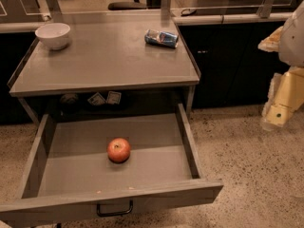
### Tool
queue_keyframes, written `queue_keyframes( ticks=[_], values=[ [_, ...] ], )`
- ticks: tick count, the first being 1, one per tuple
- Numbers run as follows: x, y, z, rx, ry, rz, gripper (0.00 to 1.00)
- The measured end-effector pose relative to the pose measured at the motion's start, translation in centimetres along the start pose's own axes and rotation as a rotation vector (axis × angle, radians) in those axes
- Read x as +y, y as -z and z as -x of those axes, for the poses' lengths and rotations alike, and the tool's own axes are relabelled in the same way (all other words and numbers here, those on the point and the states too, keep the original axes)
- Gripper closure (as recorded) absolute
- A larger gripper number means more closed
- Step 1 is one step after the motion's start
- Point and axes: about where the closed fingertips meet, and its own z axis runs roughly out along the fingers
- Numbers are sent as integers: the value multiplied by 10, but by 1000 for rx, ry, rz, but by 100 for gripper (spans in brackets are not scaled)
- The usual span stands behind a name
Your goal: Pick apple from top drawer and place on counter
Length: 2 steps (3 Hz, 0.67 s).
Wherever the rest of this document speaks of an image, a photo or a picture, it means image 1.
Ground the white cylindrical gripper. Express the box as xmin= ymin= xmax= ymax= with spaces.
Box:
xmin=257 ymin=27 xmax=304 ymax=131

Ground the red apple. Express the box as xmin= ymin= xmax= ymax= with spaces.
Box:
xmin=106 ymin=138 xmax=131 ymax=163

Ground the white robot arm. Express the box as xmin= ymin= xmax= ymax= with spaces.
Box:
xmin=257 ymin=2 xmax=304 ymax=131

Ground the grey counter cabinet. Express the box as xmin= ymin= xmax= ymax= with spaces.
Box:
xmin=9 ymin=9 xmax=200 ymax=112

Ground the dark round object under counter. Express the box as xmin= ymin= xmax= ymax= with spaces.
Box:
xmin=60 ymin=93 xmax=79 ymax=105

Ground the open grey top drawer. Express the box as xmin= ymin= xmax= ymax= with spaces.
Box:
xmin=0 ymin=105 xmax=223 ymax=228

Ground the blue silver drink can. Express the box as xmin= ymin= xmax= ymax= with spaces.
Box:
xmin=144 ymin=29 xmax=179 ymax=48

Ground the white label card right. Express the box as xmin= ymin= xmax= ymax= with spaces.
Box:
xmin=106 ymin=91 xmax=122 ymax=105

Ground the white label card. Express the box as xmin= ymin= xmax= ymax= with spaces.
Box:
xmin=87 ymin=92 xmax=105 ymax=106
xmin=106 ymin=91 xmax=122 ymax=105

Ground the black office chair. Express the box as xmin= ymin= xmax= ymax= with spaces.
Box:
xmin=107 ymin=0 xmax=147 ymax=10

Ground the white label card left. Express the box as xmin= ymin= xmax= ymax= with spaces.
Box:
xmin=87 ymin=92 xmax=105 ymax=106

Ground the white ceramic bowl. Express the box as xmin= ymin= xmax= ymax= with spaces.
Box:
xmin=35 ymin=23 xmax=70 ymax=50

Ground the black cable on ledge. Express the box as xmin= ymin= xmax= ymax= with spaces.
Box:
xmin=180 ymin=8 xmax=198 ymax=17

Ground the black drawer handle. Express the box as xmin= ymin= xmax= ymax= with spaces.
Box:
xmin=96 ymin=200 xmax=133 ymax=218

